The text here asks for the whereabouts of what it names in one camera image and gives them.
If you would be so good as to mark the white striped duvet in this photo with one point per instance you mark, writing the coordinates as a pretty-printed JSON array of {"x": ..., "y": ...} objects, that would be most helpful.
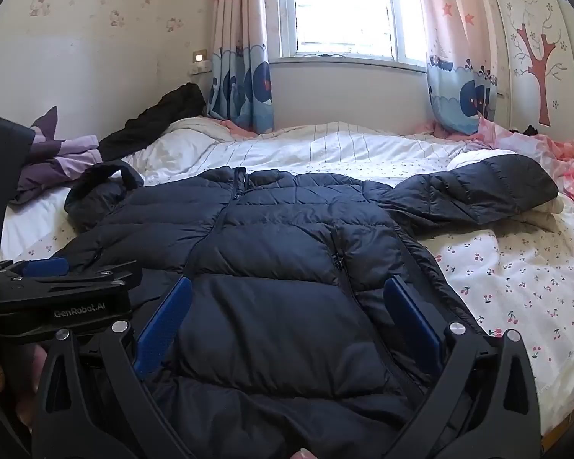
[{"x": 315, "y": 150}]

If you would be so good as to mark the wardrobe with tree decal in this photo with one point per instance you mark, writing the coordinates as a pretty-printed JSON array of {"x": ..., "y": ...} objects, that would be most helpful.
[{"x": 540, "y": 43}]

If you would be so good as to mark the black garment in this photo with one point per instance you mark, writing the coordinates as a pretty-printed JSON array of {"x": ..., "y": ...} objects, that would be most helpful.
[{"x": 158, "y": 117}]

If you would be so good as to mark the cherry print bed sheet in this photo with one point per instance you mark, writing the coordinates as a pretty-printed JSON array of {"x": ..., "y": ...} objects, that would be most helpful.
[{"x": 516, "y": 291}]

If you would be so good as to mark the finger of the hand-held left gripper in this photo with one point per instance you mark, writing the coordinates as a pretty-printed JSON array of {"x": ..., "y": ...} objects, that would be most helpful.
[
  {"x": 45, "y": 266},
  {"x": 83, "y": 278}
]

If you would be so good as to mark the small black object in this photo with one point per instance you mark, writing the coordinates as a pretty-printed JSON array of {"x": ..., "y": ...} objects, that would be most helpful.
[{"x": 531, "y": 130}]

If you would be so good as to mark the wall socket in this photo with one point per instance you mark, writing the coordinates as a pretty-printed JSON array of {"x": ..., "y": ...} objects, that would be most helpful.
[{"x": 200, "y": 60}]

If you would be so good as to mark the purple garment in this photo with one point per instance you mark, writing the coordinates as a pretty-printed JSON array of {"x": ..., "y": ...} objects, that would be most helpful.
[{"x": 60, "y": 160}]

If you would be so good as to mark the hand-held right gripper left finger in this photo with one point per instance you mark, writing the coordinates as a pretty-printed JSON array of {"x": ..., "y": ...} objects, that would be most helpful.
[{"x": 165, "y": 326}]

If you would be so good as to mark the printed curtain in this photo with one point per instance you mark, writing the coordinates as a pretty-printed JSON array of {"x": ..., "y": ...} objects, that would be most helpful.
[
  {"x": 459, "y": 71},
  {"x": 241, "y": 57}
]

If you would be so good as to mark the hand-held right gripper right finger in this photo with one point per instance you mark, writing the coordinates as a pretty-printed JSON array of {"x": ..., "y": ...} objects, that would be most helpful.
[{"x": 411, "y": 321}]

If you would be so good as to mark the navy puffer jacket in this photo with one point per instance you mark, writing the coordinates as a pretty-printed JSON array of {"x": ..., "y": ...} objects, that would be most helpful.
[{"x": 277, "y": 267}]

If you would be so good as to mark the window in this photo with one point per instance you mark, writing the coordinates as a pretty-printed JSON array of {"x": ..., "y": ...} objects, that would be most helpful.
[{"x": 342, "y": 9}]

